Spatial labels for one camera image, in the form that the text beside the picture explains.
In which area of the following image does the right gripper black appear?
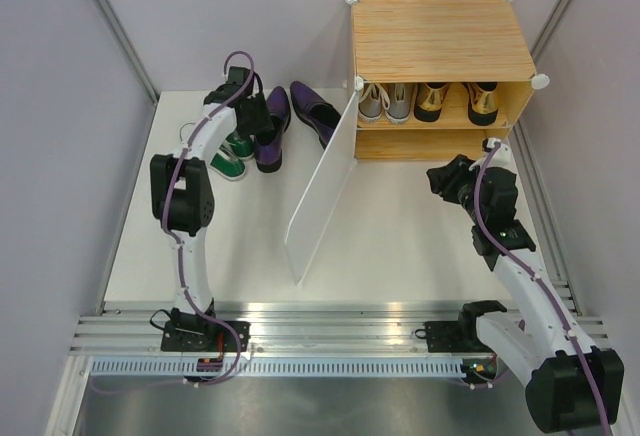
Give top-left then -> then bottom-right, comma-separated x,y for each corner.
425,154 -> 487,224

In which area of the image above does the white slotted cable duct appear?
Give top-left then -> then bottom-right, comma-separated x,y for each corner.
90,356 -> 464,379

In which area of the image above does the aluminium mounting rail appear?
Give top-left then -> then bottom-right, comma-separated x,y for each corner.
69,280 -> 614,357

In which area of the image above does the grey sneaker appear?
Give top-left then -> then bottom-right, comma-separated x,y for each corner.
358,83 -> 389,123
386,83 -> 414,124

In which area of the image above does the wooden shoe cabinet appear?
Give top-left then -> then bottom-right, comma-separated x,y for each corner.
345,0 -> 549,161

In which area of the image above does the green sneaker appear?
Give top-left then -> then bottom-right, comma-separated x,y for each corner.
225,132 -> 254,161
209,141 -> 249,181

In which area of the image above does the white cabinet door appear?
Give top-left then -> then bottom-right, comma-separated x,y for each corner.
284,92 -> 358,285

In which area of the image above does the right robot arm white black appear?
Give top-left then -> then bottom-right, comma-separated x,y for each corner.
426,155 -> 624,434

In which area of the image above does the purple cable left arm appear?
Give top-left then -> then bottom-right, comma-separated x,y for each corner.
159,51 -> 259,387

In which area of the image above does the green sneaker upper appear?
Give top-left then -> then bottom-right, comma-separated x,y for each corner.
225,132 -> 254,161

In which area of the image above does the green sneaker lower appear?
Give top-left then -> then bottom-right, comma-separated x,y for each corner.
209,141 -> 249,181

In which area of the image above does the purple loafer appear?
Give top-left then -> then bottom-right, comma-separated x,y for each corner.
290,81 -> 341,149
254,86 -> 291,173

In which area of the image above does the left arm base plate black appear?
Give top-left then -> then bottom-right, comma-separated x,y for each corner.
160,323 -> 237,353

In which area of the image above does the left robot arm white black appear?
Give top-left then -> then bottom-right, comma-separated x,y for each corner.
149,66 -> 270,355

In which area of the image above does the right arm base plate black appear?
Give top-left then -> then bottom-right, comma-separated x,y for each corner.
423,320 -> 474,353

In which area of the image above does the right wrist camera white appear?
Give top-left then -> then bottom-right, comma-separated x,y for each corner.
481,137 -> 513,168

